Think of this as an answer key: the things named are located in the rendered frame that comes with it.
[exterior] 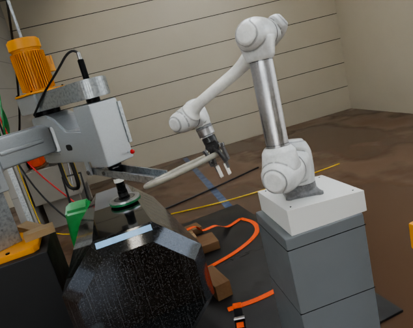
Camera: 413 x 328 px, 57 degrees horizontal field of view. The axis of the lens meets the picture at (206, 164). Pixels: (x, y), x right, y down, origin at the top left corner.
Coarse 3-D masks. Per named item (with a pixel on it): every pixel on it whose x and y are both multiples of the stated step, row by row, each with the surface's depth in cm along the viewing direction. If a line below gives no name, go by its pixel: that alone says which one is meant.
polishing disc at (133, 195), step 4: (132, 192) 273; (136, 192) 270; (132, 196) 263; (136, 196) 261; (112, 200) 265; (116, 200) 262; (120, 200) 260; (124, 200) 257; (128, 200) 256; (112, 204) 258; (116, 204) 256; (120, 204) 255
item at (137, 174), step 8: (96, 168) 265; (104, 168) 277; (128, 168) 258; (136, 168) 252; (144, 168) 247; (112, 176) 254; (120, 176) 248; (128, 176) 242; (136, 176) 236; (144, 176) 231; (152, 176) 227
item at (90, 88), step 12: (72, 84) 237; (84, 84) 233; (96, 84) 236; (36, 96) 272; (48, 96) 261; (60, 96) 251; (72, 96) 242; (84, 96) 236; (96, 96) 237; (24, 108) 287; (48, 108) 268; (60, 108) 294
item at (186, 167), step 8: (192, 160) 237; (200, 160) 194; (208, 160) 197; (176, 168) 237; (184, 168) 191; (192, 168) 192; (160, 176) 231; (168, 176) 192; (176, 176) 192; (144, 184) 213; (152, 184) 197
